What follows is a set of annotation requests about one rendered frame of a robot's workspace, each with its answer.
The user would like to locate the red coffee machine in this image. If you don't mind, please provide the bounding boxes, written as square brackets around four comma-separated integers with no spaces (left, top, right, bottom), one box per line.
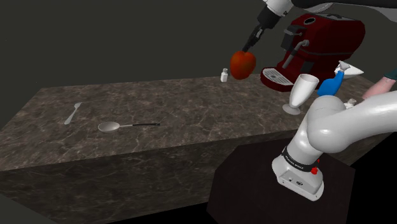
[260,13,366,93]

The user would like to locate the white goblet cup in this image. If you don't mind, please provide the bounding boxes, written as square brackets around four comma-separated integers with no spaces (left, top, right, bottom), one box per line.
[282,73,320,116]

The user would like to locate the blue spray bottle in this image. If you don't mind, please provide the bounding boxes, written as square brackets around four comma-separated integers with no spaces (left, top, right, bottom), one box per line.
[316,60,352,97]

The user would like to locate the white dish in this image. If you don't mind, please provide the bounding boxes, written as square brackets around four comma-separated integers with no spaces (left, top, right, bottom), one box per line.
[334,66,365,80]

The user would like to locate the pink cylinder with teal end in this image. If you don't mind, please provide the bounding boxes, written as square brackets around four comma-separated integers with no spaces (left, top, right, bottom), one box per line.
[361,68,397,101]

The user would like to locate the dark robot stand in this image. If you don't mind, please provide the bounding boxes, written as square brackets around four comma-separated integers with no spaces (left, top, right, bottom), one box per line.
[205,144,356,224]

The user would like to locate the silver fork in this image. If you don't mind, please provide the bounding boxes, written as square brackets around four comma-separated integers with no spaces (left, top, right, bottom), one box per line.
[64,101,83,126]

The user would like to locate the silver ladle with black handle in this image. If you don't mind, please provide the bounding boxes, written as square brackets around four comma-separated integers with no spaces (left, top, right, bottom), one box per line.
[97,121,161,134]

